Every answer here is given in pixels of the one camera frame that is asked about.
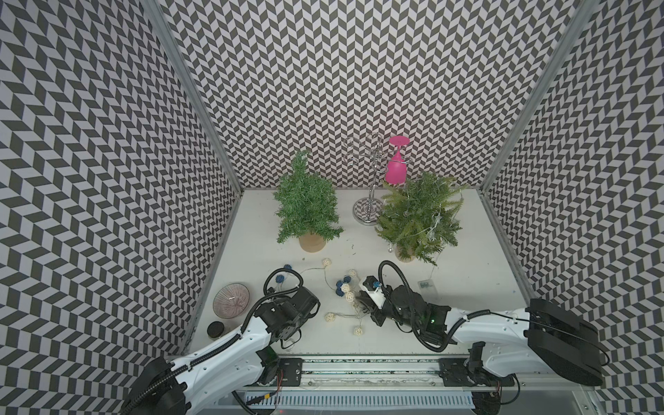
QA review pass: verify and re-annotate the clear bulb string light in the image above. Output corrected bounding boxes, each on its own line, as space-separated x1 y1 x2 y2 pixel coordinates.
386 178 465 281

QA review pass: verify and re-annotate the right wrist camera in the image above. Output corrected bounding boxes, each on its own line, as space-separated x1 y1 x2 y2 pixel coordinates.
361 276 387 310

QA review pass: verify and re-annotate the dark green small christmas tree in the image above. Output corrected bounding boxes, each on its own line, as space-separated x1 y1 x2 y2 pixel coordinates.
274 151 343 253

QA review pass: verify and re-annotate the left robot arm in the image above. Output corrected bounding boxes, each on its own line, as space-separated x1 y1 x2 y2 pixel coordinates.
119 268 320 414

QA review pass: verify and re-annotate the clear battery box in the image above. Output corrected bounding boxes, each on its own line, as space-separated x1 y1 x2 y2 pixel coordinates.
418 279 439 303

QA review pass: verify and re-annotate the chrome wire glass rack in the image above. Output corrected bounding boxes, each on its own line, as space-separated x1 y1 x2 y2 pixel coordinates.
342 132 386 227

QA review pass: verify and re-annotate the blue and white ball garland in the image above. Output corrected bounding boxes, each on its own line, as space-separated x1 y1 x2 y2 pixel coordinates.
301 258 368 336

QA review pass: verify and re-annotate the pink plastic wine glass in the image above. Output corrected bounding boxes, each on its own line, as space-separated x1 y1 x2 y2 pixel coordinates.
385 136 410 186

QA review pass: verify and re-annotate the metal front rail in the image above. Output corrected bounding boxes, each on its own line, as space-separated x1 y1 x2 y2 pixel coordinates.
155 353 592 395

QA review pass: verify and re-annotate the small black lidded jar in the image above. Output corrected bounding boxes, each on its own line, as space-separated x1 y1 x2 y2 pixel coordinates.
206 321 226 340

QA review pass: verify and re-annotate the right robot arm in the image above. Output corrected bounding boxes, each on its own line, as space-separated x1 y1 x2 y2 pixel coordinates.
359 260 610 387

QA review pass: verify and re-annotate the clear glass dish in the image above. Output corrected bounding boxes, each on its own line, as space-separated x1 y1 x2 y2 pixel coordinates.
213 283 251 319

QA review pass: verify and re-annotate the light green christmas tree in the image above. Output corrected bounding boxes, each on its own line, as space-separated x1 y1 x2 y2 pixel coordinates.
374 170 468 266

